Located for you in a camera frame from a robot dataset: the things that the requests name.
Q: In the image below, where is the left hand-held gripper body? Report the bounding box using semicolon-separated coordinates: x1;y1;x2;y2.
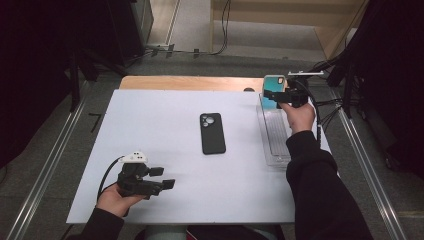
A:
116;151;165;200

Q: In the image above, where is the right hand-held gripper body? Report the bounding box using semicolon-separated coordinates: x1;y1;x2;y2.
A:
284;70;325;108

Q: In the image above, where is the teal phone case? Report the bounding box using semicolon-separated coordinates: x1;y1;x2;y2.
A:
261;74;288;111

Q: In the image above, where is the clear plastic tray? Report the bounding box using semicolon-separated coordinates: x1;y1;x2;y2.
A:
255;92;301;168

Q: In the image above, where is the black phone case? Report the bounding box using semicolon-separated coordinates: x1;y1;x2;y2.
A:
199;112;227;156

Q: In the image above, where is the person's right hand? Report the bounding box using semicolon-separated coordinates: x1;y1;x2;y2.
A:
279;99;316;135

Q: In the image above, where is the person's left hand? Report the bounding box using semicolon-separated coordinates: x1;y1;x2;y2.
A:
96;182;148;218

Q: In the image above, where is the black curtain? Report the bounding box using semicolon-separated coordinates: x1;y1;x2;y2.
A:
0;0;111;168
343;0;424;178

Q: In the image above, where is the black metal stand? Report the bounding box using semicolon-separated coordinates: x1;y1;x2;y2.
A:
66;46;129;113

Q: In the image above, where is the black cabinet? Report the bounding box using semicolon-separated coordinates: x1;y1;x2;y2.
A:
106;0;155;66

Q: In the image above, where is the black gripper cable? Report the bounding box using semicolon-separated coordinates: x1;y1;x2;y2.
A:
306;79;324;148
97;155;126;201

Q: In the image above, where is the bundle of black cables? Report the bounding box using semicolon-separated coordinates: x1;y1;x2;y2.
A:
313;96;348;129

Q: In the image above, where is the black hanging cable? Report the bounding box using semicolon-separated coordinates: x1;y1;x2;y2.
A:
213;0;233;56

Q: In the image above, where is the aluminium floor rail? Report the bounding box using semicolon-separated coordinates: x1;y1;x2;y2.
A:
6;98;88;240
336;106;408;240

